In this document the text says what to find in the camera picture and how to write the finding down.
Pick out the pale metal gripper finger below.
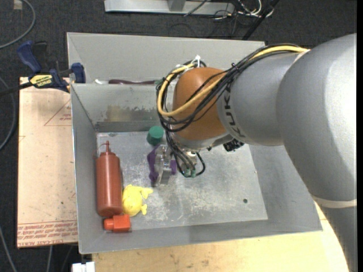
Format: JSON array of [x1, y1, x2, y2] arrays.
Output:
[[153, 145, 167, 187], [159, 150, 174, 185]]

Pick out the purple toy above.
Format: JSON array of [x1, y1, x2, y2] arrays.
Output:
[[146, 144, 178, 182]]

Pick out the dark green cylinder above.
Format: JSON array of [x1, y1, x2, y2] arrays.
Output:
[[146, 125, 165, 146]]

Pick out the yellow toy animal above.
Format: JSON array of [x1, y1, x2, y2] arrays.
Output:
[[121, 184, 154, 217]]

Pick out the grey metal bin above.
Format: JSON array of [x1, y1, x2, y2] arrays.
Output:
[[66, 32, 323, 255]]

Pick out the red-brown squeeze bottle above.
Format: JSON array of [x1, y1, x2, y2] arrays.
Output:
[[94, 141, 124, 218]]

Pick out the orange-red small block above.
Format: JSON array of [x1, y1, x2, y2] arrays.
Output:
[[103, 214, 132, 233]]

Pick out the dark purple long object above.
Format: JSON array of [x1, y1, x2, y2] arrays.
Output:
[[108, 78, 157, 86]]

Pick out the brown cardboard board red print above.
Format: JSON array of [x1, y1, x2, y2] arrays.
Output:
[[16, 76, 79, 249]]

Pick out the black cylinder on white bracket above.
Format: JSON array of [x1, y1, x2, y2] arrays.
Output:
[[222, 140, 245, 152]]

